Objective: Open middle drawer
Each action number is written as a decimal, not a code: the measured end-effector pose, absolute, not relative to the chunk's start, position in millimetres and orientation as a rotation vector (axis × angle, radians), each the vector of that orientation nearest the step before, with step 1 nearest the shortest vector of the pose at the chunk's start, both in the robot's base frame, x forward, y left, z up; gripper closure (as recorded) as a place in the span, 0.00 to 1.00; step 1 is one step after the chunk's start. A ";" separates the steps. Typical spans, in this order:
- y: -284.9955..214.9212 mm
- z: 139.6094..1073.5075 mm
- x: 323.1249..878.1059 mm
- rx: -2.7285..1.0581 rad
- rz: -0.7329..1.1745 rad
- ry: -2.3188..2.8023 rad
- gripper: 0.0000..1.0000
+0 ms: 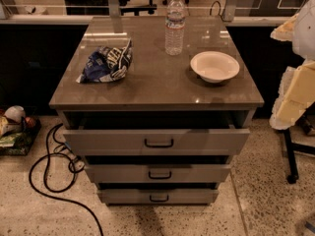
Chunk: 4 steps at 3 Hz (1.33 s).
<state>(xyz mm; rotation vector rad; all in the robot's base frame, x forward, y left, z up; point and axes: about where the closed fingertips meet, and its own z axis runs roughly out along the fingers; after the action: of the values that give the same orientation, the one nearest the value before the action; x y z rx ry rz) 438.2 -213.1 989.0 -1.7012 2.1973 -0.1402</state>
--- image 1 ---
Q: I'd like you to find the white bowl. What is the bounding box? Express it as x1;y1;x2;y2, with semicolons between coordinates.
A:
190;51;240;84

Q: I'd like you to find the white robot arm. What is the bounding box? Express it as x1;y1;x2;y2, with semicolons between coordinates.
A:
270;0;315;130

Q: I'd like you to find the grey top drawer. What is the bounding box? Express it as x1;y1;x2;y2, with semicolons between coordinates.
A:
63;129;250;155

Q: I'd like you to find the clear plastic water bottle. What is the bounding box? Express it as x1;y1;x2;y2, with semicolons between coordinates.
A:
165;0;185;56

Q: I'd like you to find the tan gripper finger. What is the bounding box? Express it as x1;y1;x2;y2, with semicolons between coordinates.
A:
270;61;315;130
270;14;298;41

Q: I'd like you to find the black stand leg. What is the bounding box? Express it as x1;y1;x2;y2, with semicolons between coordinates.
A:
283;115;315;184

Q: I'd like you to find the blue crumpled chip bag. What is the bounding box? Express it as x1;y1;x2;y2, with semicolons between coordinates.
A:
76;39;133;84

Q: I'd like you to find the grey bottom drawer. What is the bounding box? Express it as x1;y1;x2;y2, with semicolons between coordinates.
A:
97;189;219;205

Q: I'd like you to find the black floor cable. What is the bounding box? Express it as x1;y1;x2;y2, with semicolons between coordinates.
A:
28;123;105;236

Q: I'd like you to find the grey drawer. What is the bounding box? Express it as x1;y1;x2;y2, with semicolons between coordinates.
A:
63;129;250;155
86;164;230;183
97;189;219;205

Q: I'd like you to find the pile of objects on mat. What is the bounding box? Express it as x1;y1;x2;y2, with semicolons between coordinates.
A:
0;105;41;156

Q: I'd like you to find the grey drawer cabinet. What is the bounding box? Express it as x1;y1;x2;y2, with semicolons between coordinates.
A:
49;17;264;191

